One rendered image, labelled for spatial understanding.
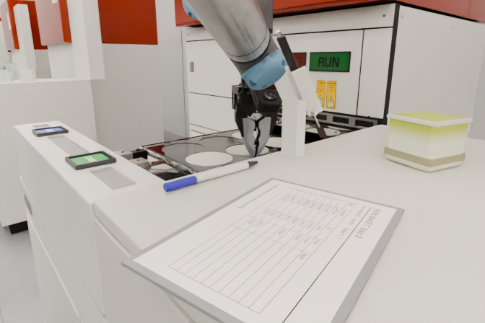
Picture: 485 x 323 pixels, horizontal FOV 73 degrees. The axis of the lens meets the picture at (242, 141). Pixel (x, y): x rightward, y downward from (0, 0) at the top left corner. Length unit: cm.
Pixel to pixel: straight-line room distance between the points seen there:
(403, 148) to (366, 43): 37
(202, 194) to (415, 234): 21
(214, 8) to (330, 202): 23
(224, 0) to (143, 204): 23
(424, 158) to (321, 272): 28
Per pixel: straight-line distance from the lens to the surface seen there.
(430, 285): 26
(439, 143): 48
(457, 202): 41
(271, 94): 61
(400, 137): 50
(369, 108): 81
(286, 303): 22
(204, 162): 68
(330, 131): 86
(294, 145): 48
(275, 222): 30
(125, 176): 46
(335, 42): 86
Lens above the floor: 111
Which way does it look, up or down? 14 degrees down
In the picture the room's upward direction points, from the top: straight up
